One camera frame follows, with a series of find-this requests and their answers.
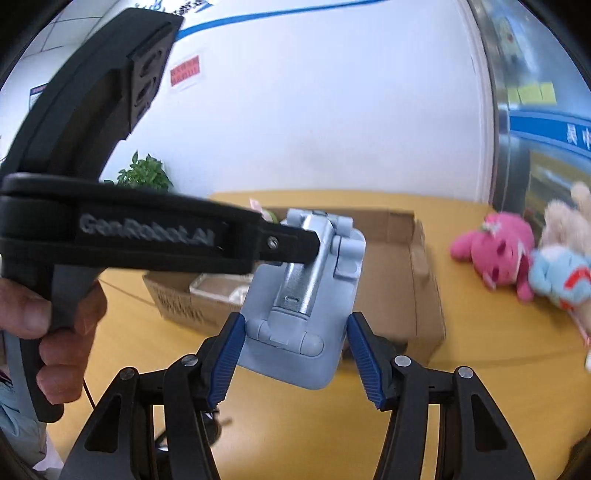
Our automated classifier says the white plastic container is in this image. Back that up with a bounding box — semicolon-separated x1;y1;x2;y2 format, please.
189;273;252;305

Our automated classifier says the light blue phone stand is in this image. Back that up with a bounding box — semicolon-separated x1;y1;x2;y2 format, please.
235;208;368;391

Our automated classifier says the blue door banner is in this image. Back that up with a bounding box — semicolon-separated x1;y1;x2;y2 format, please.
508;108;591;153

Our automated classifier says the red wall sign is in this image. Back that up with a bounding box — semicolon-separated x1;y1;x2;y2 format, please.
170;55;200;88

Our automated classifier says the person's left hand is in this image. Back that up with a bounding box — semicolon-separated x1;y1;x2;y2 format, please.
0;277;108;404

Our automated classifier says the thin black cable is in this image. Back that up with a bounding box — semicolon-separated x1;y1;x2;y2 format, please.
82;376;99;411

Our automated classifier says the large potted green plant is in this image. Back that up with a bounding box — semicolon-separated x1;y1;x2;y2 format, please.
104;151;174;191

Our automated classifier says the beige plush toy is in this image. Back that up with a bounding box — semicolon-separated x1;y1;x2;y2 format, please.
540;182;591;259

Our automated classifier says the blue white wall notice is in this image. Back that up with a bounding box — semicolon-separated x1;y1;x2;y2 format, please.
28;83;49;112

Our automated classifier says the bright pink plush toy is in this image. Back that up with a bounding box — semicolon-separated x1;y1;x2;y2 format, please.
450;211;536;301

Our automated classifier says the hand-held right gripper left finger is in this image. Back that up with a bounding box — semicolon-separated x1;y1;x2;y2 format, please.
59;311;247;480

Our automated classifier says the light blue plush toy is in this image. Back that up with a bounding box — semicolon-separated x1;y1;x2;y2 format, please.
527;244;591;310

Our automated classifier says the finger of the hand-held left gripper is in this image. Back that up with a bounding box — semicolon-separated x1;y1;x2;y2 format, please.
259;217;322;267

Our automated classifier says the brown cardboard box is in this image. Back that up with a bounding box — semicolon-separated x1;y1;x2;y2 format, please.
142;205;446;365

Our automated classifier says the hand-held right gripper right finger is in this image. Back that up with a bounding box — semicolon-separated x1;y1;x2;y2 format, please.
346;311;532;480

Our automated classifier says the glass door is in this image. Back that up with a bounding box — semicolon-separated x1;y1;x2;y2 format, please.
466;0;591;217

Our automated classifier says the wooden desktop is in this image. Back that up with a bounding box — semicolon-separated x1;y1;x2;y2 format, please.
46;190;591;480

